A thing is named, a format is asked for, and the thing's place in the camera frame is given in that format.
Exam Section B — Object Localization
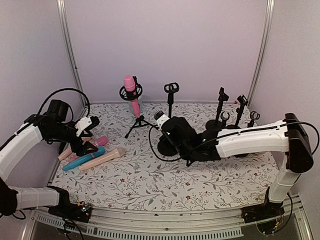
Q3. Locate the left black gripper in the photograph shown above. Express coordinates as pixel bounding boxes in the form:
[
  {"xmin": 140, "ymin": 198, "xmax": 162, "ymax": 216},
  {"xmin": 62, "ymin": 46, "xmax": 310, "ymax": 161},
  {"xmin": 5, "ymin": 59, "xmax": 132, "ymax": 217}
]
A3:
[{"xmin": 48, "ymin": 122, "xmax": 99, "ymax": 156}]

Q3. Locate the black microphone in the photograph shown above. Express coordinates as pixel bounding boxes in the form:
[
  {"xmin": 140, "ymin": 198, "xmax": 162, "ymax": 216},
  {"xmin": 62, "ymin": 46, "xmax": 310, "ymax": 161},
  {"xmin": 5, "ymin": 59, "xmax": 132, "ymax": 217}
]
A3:
[{"xmin": 58, "ymin": 142, "xmax": 66, "ymax": 155}]

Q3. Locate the beige microphone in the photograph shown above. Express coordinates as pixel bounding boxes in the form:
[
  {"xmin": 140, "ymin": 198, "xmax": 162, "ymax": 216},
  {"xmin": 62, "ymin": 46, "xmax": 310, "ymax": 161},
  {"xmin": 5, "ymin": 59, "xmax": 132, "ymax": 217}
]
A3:
[
  {"xmin": 79, "ymin": 147, "xmax": 127, "ymax": 171},
  {"xmin": 57, "ymin": 137, "xmax": 92, "ymax": 161}
]

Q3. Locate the short pink microphone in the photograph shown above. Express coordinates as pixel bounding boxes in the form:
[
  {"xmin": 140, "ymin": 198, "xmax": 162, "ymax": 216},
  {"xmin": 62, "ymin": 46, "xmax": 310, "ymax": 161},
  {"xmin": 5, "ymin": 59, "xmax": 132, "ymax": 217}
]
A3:
[{"xmin": 66, "ymin": 135, "xmax": 109, "ymax": 162}]

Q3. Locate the blue microphone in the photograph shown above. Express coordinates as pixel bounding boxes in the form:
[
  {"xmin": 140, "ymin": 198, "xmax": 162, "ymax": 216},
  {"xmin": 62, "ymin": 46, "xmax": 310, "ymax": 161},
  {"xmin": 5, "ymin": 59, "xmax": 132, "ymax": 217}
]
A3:
[{"xmin": 62, "ymin": 146, "xmax": 106, "ymax": 171}]

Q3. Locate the tall pink microphone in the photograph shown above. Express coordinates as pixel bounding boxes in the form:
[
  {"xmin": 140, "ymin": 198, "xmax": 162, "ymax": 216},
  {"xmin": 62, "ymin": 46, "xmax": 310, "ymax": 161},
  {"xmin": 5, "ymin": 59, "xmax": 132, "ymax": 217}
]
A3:
[{"xmin": 123, "ymin": 75, "xmax": 141, "ymax": 118}]

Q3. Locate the black tripod shock-mount stand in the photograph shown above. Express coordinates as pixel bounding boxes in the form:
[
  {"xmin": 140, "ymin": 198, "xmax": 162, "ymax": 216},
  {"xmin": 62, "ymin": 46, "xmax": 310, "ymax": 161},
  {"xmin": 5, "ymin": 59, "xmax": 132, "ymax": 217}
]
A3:
[{"xmin": 119, "ymin": 75, "xmax": 158, "ymax": 139}]

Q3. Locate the round stand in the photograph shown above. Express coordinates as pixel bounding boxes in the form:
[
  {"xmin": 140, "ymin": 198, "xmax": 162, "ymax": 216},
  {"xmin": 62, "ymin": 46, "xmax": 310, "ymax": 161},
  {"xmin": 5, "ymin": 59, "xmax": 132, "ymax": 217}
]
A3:
[
  {"xmin": 157, "ymin": 82, "xmax": 180, "ymax": 157},
  {"xmin": 226, "ymin": 95, "xmax": 248, "ymax": 130},
  {"xmin": 205, "ymin": 87, "xmax": 229, "ymax": 130},
  {"xmin": 220, "ymin": 111, "xmax": 230, "ymax": 129},
  {"xmin": 247, "ymin": 111, "xmax": 260, "ymax": 128}
]

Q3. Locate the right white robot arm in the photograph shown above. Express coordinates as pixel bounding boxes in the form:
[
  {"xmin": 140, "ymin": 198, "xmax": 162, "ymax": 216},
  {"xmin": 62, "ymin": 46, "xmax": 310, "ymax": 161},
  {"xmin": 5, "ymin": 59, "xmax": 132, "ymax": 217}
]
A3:
[{"xmin": 154, "ymin": 111, "xmax": 314, "ymax": 218}]

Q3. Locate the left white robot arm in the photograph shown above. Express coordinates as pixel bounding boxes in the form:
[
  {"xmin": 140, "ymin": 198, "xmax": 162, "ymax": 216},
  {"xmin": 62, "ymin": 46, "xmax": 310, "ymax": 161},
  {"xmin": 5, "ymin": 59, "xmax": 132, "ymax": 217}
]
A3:
[{"xmin": 0, "ymin": 99, "xmax": 100, "ymax": 217}]

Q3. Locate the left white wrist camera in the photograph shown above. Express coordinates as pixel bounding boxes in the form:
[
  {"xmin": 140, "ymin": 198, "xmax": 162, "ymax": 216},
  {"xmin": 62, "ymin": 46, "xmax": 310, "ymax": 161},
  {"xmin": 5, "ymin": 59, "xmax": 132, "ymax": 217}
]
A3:
[{"xmin": 75, "ymin": 116, "xmax": 100, "ymax": 137}]

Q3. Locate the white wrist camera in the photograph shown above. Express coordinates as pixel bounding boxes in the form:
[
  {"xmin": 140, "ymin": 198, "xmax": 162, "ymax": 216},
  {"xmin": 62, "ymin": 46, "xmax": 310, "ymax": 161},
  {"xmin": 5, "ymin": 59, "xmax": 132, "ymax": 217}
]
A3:
[
  {"xmin": 154, "ymin": 110, "xmax": 170, "ymax": 130},
  {"xmin": 75, "ymin": 116, "xmax": 100, "ymax": 137}
]

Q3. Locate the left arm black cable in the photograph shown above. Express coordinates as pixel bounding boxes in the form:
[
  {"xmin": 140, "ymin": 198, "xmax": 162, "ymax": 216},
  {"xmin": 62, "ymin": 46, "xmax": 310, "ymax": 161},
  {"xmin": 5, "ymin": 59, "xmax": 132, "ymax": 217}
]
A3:
[{"xmin": 39, "ymin": 87, "xmax": 91, "ymax": 116}]

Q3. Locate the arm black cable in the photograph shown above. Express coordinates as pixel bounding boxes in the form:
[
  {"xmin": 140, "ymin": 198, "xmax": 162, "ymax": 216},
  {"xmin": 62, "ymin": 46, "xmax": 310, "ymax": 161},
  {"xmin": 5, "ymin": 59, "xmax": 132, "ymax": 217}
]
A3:
[
  {"xmin": 39, "ymin": 87, "xmax": 91, "ymax": 116},
  {"xmin": 147, "ymin": 121, "xmax": 320, "ymax": 162}
]

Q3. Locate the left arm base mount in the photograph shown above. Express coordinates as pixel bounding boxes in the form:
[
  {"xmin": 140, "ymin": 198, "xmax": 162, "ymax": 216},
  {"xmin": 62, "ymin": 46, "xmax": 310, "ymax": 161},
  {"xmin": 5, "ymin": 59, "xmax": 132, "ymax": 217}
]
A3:
[{"xmin": 48, "ymin": 186, "xmax": 93, "ymax": 223}]

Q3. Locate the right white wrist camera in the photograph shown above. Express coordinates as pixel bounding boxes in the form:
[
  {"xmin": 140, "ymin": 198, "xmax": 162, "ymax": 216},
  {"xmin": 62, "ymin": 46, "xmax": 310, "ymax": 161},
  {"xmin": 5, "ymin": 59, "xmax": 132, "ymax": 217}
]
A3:
[{"xmin": 154, "ymin": 110, "xmax": 170, "ymax": 130}]

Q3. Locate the front aluminium rail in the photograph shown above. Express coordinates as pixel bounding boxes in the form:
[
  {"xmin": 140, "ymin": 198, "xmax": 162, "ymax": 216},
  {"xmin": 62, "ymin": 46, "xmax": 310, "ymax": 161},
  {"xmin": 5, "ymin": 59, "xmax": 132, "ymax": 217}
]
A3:
[{"xmin": 21, "ymin": 194, "xmax": 316, "ymax": 240}]

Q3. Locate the left aluminium frame post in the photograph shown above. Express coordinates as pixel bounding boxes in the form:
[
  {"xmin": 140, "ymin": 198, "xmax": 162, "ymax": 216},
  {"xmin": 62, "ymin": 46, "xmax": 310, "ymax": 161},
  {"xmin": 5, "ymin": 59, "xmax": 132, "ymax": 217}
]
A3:
[{"xmin": 56, "ymin": 0, "xmax": 83, "ymax": 91}]

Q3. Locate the aluminium frame post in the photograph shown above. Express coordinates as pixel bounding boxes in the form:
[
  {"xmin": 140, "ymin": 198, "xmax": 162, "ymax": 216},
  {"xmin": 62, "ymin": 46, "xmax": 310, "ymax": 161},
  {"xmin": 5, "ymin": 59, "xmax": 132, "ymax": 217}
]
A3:
[
  {"xmin": 56, "ymin": 0, "xmax": 83, "ymax": 91},
  {"xmin": 248, "ymin": 0, "xmax": 275, "ymax": 108}
]

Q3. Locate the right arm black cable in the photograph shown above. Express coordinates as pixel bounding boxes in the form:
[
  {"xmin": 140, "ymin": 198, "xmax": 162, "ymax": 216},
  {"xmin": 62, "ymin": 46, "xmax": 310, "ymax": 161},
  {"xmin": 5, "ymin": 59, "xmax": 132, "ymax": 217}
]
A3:
[{"xmin": 147, "ymin": 121, "xmax": 320, "ymax": 162}]

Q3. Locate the right aluminium frame post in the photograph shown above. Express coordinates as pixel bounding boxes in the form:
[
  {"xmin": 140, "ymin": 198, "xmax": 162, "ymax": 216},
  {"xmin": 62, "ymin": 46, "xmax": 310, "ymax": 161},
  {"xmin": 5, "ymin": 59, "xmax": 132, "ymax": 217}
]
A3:
[{"xmin": 248, "ymin": 0, "xmax": 275, "ymax": 108}]

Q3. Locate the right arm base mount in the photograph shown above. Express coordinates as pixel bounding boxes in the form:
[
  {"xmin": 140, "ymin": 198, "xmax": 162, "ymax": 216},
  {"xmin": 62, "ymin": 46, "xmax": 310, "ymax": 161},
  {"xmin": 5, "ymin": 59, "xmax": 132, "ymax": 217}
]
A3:
[{"xmin": 241, "ymin": 197, "xmax": 285, "ymax": 223}]

